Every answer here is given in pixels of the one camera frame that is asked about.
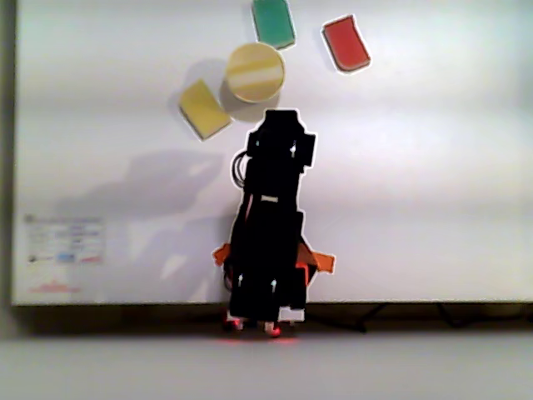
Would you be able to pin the green and white sponge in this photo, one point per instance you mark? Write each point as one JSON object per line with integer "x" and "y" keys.
{"x": 272, "y": 21}

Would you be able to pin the white paper cup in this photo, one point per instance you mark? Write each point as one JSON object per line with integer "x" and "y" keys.
{"x": 227, "y": 98}

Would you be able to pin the white electrical box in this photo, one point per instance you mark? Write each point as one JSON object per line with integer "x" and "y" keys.
{"x": 291, "y": 314}

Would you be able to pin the yellow and white sponge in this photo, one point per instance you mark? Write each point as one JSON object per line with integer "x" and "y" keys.
{"x": 203, "y": 108}
{"x": 255, "y": 71}

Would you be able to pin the red and white sponge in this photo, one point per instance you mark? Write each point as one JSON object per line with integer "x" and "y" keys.
{"x": 345, "y": 43}

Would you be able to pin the printed label sticker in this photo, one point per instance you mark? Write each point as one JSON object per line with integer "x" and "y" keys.
{"x": 64, "y": 239}

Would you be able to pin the orange table clamp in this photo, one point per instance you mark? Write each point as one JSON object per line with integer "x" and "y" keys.
{"x": 221, "y": 253}
{"x": 322, "y": 260}

